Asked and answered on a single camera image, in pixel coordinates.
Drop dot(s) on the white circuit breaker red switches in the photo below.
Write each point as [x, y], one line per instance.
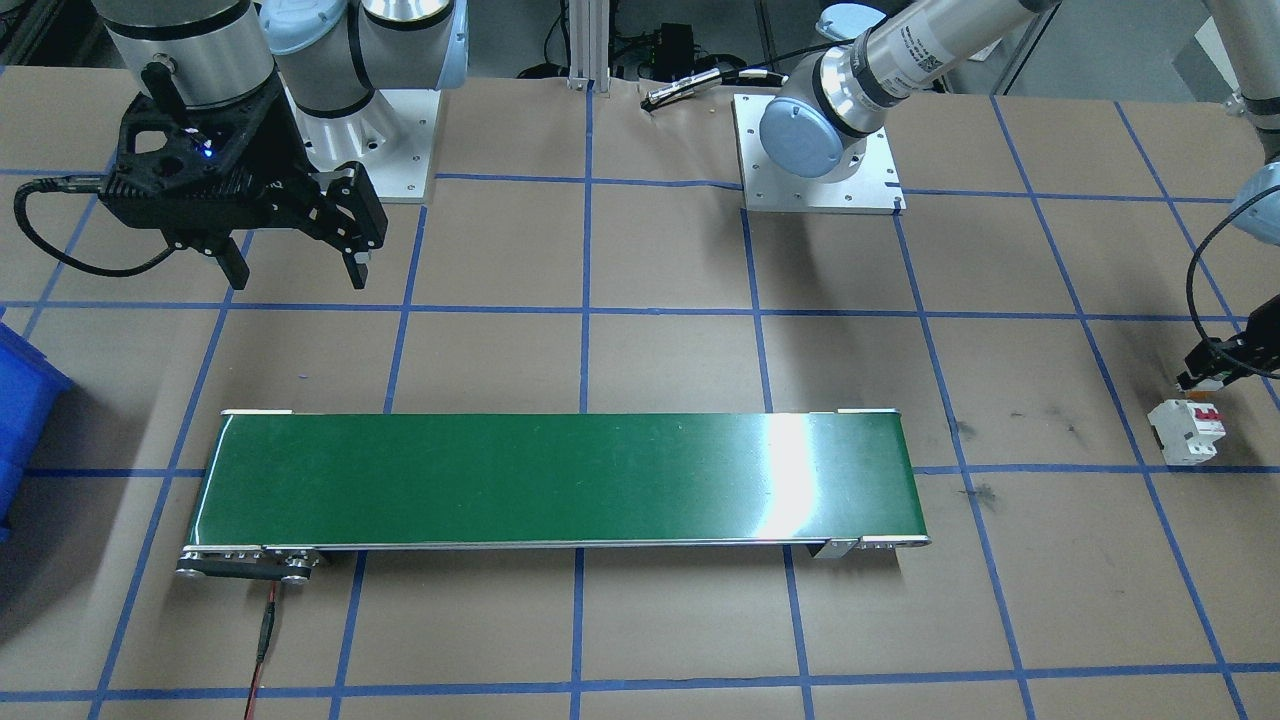
[1185, 430]

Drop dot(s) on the blue plastic bin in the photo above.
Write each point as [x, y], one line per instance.
[25, 420]

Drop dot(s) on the green conveyor belt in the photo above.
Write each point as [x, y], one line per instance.
[560, 480]

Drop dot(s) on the small black electronics box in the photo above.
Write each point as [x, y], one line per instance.
[676, 45]

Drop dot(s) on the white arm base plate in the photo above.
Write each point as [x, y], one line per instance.
[870, 170]
[410, 150]

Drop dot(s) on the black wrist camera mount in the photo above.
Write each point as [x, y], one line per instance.
[150, 195]

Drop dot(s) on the aluminium frame post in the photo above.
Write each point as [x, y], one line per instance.
[588, 50]

